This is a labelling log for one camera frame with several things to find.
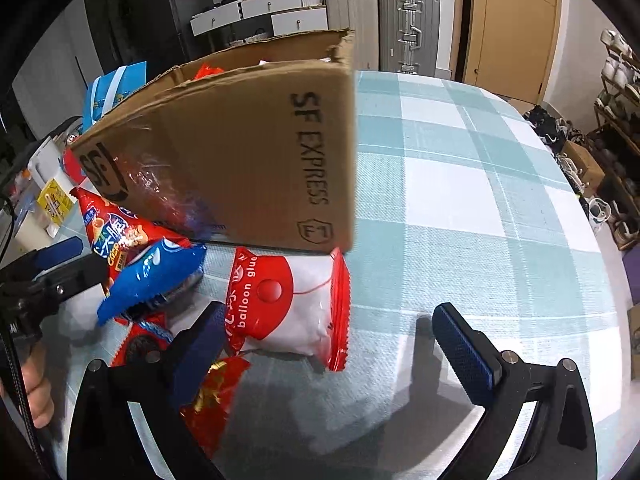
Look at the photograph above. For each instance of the red and gold snack packet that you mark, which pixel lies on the red and gold snack packet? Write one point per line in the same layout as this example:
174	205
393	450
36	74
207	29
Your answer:
215	405

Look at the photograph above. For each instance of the white suitcase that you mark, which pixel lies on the white suitcase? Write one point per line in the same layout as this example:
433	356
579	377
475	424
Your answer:
352	22

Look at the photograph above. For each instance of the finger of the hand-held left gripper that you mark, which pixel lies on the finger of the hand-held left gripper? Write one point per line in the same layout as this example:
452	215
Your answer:
60	254
75	277

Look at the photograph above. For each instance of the silver suitcase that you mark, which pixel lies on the silver suitcase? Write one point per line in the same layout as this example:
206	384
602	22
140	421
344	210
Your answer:
407	30

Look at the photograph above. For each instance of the blue cookie packet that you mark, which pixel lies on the blue cookie packet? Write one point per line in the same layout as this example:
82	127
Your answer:
145	280

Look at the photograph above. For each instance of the small cardboard box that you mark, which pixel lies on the small cardboard box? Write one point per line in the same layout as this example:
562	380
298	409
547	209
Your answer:
582	165

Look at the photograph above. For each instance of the person's left hand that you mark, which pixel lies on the person's left hand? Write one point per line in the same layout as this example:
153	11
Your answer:
37	395

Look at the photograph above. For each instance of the red and white gum packet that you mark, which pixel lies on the red and white gum packet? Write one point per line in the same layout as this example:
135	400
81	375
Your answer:
290	310

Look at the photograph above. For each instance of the checked tablecloth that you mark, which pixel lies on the checked tablecloth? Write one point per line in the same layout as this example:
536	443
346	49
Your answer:
475	210

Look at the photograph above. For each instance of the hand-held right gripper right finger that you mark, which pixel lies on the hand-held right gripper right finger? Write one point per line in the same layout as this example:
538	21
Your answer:
465	355

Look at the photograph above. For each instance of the white drawer cabinet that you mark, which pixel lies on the white drawer cabinet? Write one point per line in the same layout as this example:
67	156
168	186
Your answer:
270	10

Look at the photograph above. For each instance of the yellow drink carton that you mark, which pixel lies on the yellow drink carton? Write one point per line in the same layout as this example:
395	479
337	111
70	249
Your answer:
55	202

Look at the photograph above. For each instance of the red chocolate pie packet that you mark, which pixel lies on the red chocolate pie packet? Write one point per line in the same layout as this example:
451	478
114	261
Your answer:
145	340

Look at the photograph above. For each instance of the brown cardboard box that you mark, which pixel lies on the brown cardboard box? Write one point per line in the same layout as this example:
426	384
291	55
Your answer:
240	160

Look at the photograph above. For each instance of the wooden shoe rack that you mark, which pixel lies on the wooden shoe rack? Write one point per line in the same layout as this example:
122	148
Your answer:
617	160

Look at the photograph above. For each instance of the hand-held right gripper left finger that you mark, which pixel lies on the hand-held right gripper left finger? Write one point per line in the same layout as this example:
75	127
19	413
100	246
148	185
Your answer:
200	350

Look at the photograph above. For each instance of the wooden door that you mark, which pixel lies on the wooden door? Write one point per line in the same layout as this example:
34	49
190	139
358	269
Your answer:
520	25

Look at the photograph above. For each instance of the dark refrigerator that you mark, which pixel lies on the dark refrigerator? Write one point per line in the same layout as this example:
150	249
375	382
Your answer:
165	5

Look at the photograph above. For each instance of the blue cartoon tote bag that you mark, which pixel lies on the blue cartoon tote bag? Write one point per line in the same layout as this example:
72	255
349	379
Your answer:
112	92

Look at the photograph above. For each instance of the red chip packet blue label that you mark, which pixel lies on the red chip packet blue label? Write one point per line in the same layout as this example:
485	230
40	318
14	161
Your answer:
115	230

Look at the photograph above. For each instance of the shoe rack with shoes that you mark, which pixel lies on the shoe rack with shoes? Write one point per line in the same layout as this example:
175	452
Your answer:
620	75

